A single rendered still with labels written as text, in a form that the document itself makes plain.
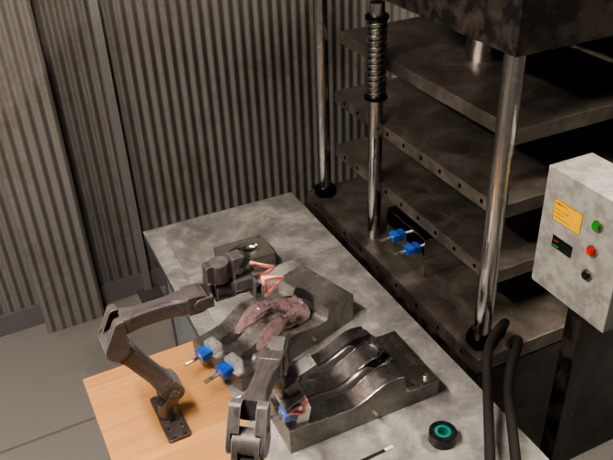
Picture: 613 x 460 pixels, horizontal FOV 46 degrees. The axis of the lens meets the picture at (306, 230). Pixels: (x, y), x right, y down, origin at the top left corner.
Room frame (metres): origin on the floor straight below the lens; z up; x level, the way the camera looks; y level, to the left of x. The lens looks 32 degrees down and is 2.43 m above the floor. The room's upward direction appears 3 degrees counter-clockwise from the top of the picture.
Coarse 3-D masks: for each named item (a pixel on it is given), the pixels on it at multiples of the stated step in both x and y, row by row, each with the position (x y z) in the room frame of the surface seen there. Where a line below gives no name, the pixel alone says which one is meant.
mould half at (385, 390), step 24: (384, 336) 1.80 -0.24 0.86; (360, 360) 1.62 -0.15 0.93; (408, 360) 1.68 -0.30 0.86; (312, 384) 1.57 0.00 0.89; (336, 384) 1.57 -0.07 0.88; (360, 384) 1.54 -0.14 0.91; (384, 384) 1.51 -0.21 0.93; (408, 384) 1.58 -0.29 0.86; (432, 384) 1.58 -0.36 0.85; (312, 408) 1.47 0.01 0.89; (336, 408) 1.47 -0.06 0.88; (360, 408) 1.48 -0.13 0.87; (384, 408) 1.51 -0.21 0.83; (288, 432) 1.39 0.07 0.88; (312, 432) 1.41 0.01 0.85; (336, 432) 1.44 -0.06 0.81
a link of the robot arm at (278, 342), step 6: (276, 336) 1.46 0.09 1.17; (282, 336) 1.46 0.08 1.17; (270, 342) 1.47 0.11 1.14; (276, 342) 1.44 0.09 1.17; (282, 342) 1.44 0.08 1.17; (288, 342) 1.46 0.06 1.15; (270, 348) 1.43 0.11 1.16; (276, 348) 1.43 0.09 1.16; (282, 348) 1.42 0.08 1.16; (288, 348) 1.45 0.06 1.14; (288, 354) 1.44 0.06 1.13; (252, 360) 1.36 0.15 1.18
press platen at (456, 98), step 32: (352, 32) 2.87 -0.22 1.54; (416, 32) 2.83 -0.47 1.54; (448, 32) 2.81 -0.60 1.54; (416, 64) 2.47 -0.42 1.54; (448, 64) 2.45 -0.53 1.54; (480, 64) 2.44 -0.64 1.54; (544, 64) 2.41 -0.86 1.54; (576, 64) 2.40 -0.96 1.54; (608, 64) 2.38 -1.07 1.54; (448, 96) 2.20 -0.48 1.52; (480, 96) 2.15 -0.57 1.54; (544, 96) 2.13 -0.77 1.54; (576, 96) 2.12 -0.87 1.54; (608, 96) 2.10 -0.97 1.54; (544, 128) 1.93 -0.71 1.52; (576, 128) 1.98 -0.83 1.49
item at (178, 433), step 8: (152, 400) 1.61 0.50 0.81; (160, 400) 1.54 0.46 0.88; (160, 408) 1.52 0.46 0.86; (176, 408) 1.53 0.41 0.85; (160, 416) 1.53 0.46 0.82; (168, 416) 1.51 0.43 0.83; (176, 416) 1.53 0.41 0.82; (168, 424) 1.51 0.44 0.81; (176, 424) 1.51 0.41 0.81; (184, 424) 1.50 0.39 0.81; (168, 432) 1.48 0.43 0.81; (176, 432) 1.48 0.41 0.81; (184, 432) 1.48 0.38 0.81; (168, 440) 1.45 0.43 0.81; (176, 440) 1.45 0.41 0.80
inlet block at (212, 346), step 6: (204, 342) 1.79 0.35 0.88; (210, 342) 1.78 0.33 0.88; (216, 342) 1.78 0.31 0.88; (204, 348) 1.77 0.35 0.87; (210, 348) 1.77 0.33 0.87; (216, 348) 1.76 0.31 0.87; (222, 348) 1.78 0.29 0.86; (198, 354) 1.75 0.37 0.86; (204, 354) 1.74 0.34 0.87; (210, 354) 1.75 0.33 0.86; (192, 360) 1.73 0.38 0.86; (204, 360) 1.73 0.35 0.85
